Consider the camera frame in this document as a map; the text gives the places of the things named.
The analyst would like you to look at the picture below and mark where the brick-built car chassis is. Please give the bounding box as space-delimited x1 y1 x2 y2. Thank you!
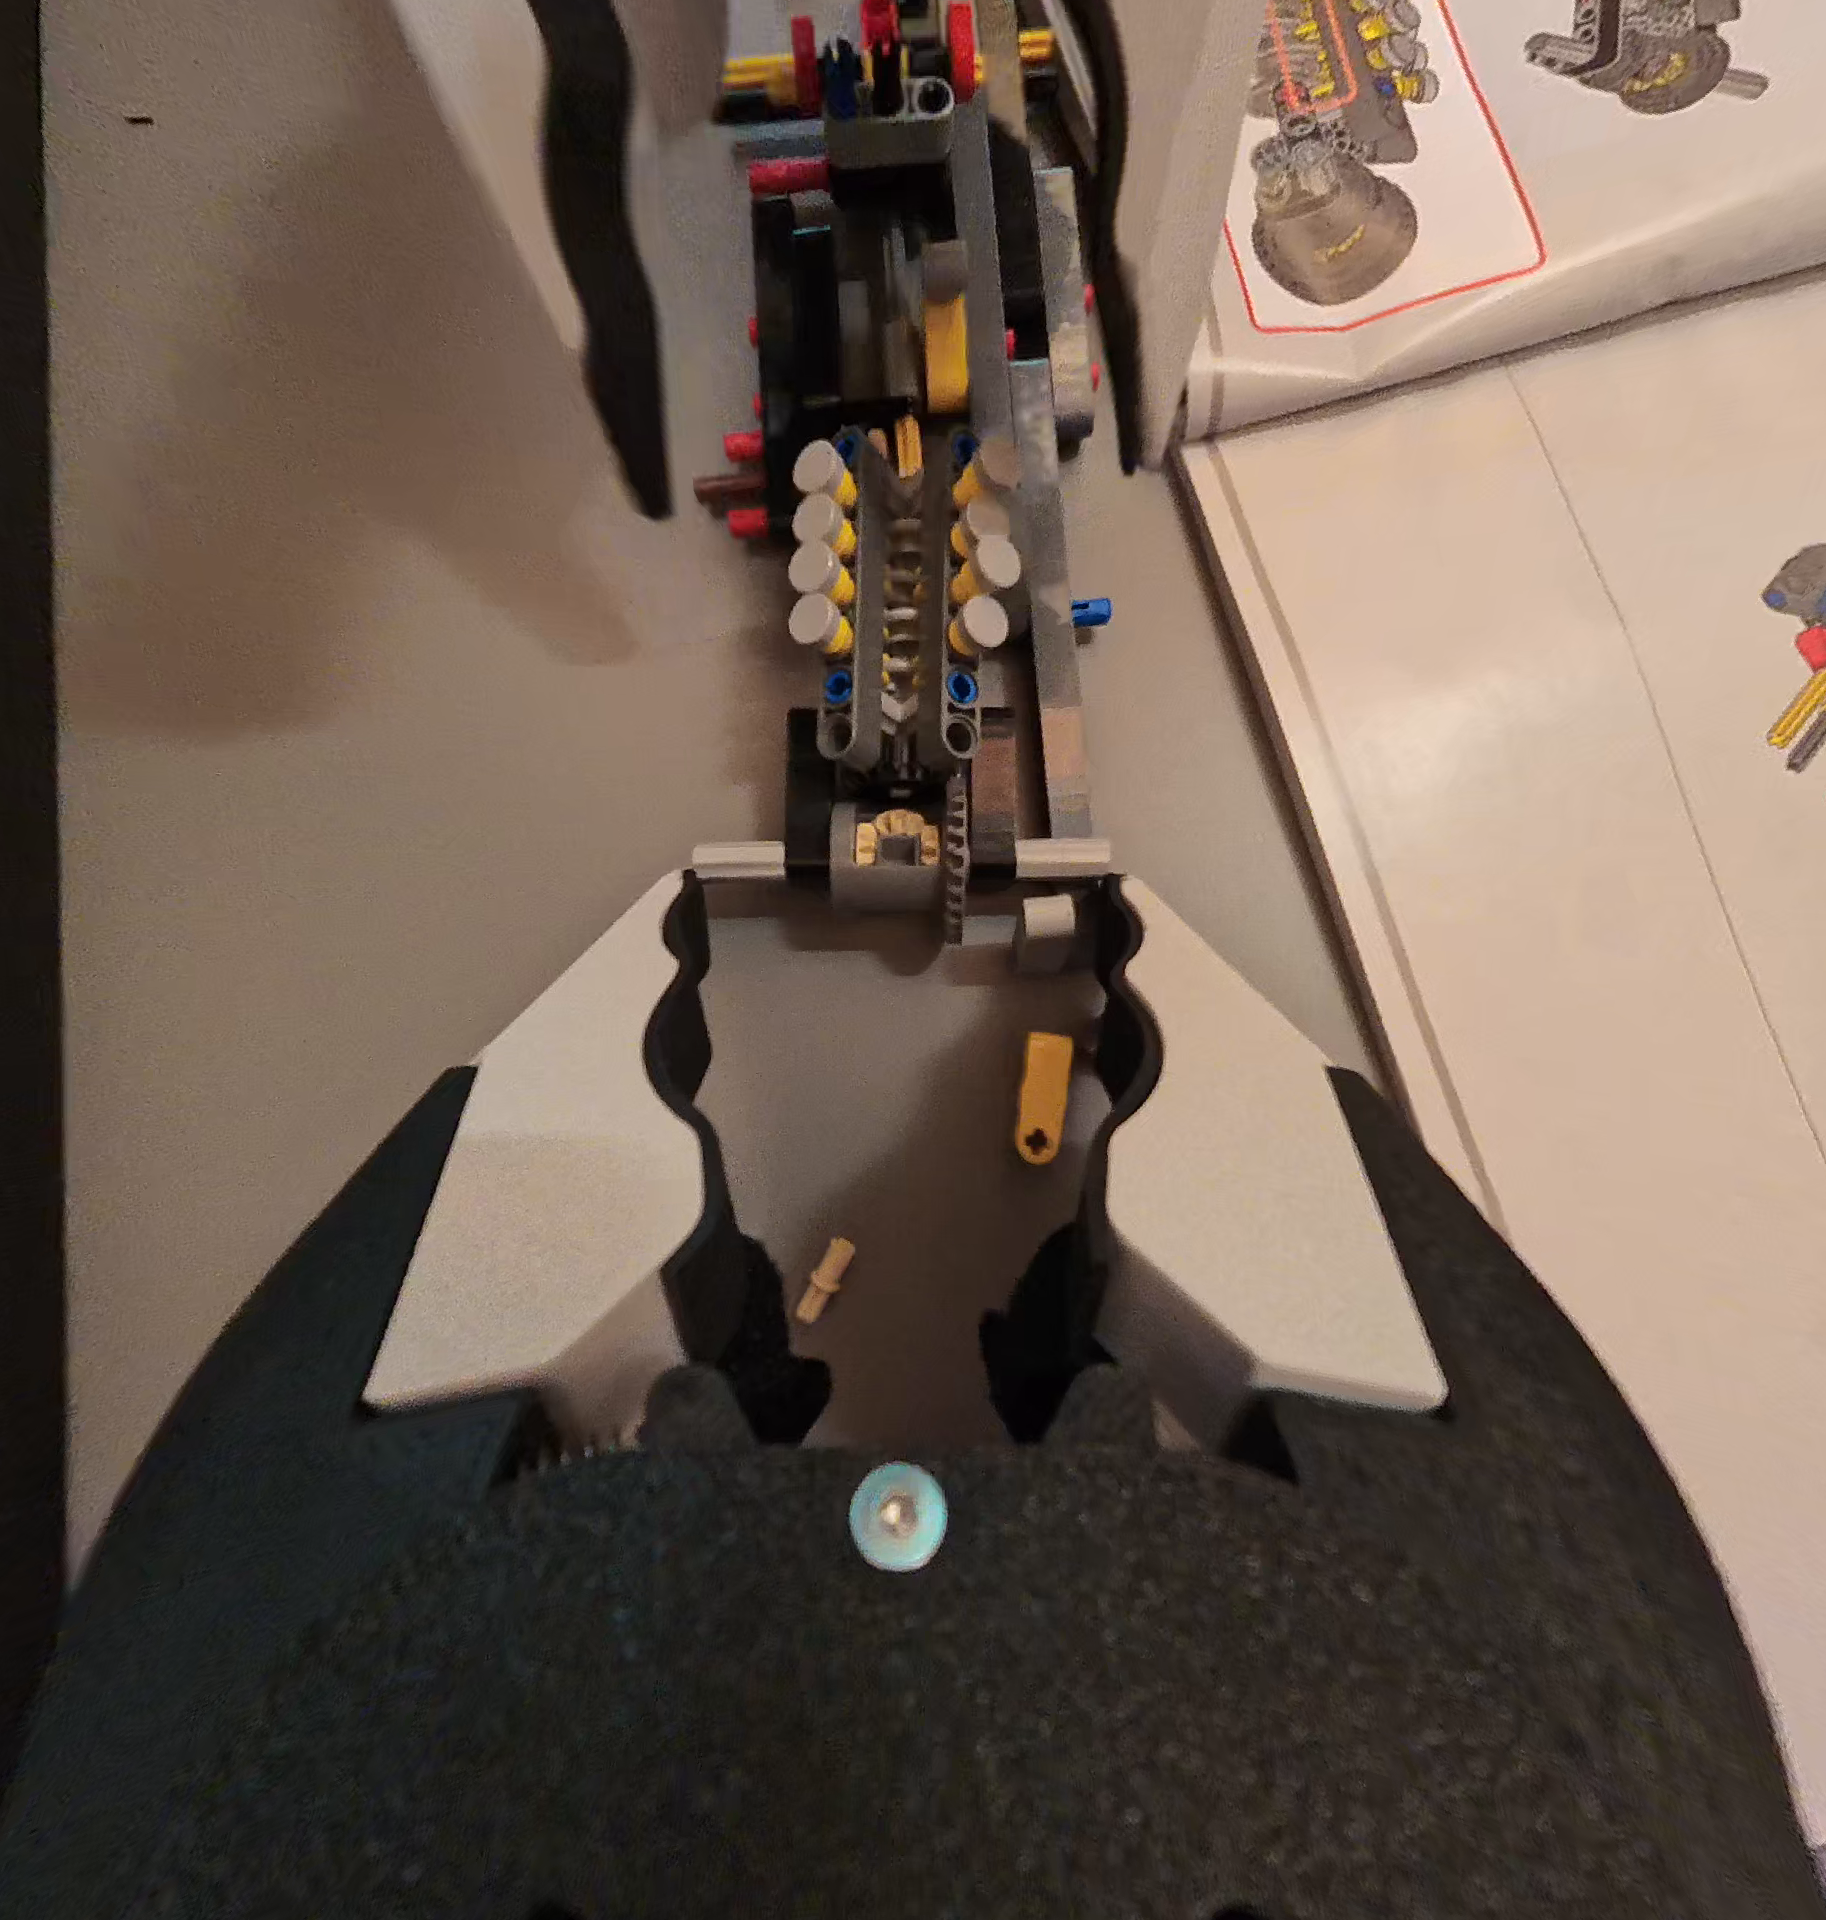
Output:
690 0 1120 993

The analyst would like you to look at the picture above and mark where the yellow toy liftarm piece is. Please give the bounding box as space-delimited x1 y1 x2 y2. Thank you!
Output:
1016 1038 1076 1170

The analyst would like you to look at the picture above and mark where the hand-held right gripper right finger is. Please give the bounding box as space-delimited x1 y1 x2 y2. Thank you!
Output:
977 874 1452 1443

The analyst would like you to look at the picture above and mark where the building instruction booklet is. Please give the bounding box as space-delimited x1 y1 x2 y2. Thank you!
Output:
1175 0 1826 1850

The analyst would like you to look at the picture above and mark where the brick-built engine block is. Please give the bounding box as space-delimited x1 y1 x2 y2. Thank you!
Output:
784 426 1031 770

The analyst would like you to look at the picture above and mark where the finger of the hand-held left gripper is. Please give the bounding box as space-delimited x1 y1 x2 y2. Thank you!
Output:
390 0 680 521
1072 0 1275 475

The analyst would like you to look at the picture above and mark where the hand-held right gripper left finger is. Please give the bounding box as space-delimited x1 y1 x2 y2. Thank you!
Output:
363 866 838 1443

